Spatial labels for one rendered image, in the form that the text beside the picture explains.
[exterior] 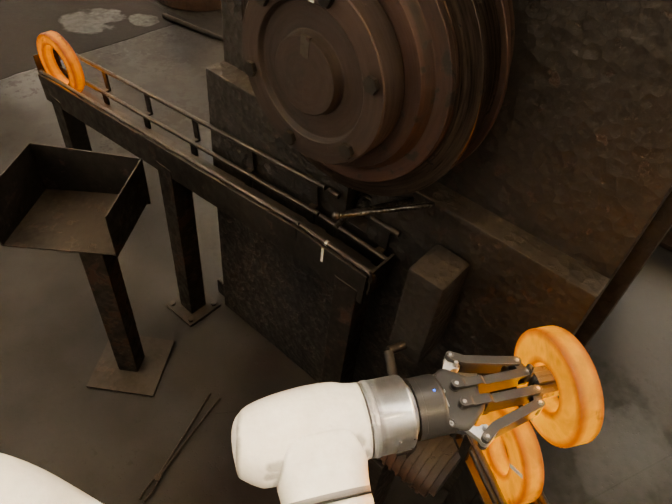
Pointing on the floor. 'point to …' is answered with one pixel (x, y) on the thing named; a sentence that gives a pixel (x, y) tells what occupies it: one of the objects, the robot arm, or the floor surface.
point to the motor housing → (415, 468)
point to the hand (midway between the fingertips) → (557, 378)
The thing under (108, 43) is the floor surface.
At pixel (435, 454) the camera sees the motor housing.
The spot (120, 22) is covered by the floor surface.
